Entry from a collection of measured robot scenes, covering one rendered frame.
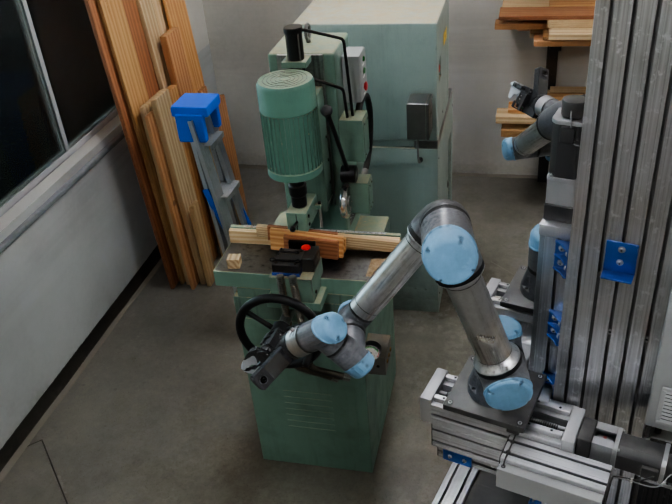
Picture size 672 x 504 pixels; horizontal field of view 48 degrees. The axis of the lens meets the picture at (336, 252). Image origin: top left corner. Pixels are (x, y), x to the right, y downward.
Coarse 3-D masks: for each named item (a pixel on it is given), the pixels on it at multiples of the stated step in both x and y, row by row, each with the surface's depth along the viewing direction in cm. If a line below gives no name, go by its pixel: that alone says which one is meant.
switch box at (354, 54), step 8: (352, 48) 253; (360, 48) 252; (352, 56) 246; (360, 56) 247; (344, 64) 248; (352, 64) 247; (360, 64) 248; (344, 72) 250; (352, 72) 249; (360, 72) 249; (344, 80) 251; (352, 80) 250; (360, 80) 250; (344, 88) 253; (352, 88) 252; (360, 88) 251; (352, 96) 254; (360, 96) 253
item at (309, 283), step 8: (320, 256) 243; (320, 264) 242; (304, 272) 236; (312, 272) 236; (320, 272) 243; (272, 280) 236; (288, 280) 235; (304, 280) 233; (312, 280) 234; (320, 280) 244; (272, 288) 238; (288, 288) 236; (304, 288) 235; (312, 288) 235; (304, 296) 237; (312, 296) 236
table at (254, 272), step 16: (224, 256) 259; (256, 256) 257; (272, 256) 256; (352, 256) 253; (368, 256) 252; (384, 256) 251; (224, 272) 251; (240, 272) 250; (256, 272) 249; (336, 272) 246; (352, 272) 245; (320, 288) 244; (336, 288) 244; (352, 288) 243; (272, 304) 241; (320, 304) 237
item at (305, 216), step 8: (312, 200) 252; (288, 208) 249; (296, 208) 248; (304, 208) 248; (312, 208) 252; (288, 216) 247; (296, 216) 246; (304, 216) 246; (312, 216) 253; (288, 224) 249; (304, 224) 247
